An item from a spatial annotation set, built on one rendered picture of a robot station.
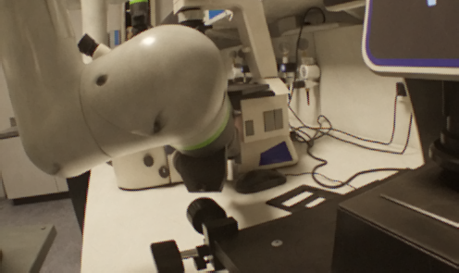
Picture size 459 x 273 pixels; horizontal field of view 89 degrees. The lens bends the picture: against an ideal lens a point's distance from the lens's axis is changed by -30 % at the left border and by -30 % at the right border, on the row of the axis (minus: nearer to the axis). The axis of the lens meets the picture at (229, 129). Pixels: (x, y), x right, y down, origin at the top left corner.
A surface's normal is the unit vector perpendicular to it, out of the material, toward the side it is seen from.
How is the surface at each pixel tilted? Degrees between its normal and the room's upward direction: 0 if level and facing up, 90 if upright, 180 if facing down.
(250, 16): 90
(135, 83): 84
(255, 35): 90
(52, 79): 80
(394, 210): 0
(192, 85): 94
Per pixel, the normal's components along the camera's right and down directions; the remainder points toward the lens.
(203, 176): -0.14, -0.24
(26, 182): 0.37, 0.14
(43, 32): 0.69, -0.09
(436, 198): -0.09, -0.98
